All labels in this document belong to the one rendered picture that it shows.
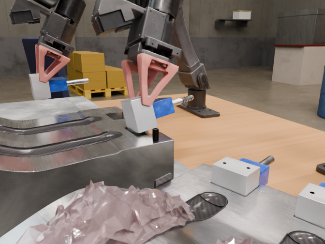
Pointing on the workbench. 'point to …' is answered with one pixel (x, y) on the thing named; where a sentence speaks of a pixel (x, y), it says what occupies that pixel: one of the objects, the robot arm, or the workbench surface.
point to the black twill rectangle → (162, 180)
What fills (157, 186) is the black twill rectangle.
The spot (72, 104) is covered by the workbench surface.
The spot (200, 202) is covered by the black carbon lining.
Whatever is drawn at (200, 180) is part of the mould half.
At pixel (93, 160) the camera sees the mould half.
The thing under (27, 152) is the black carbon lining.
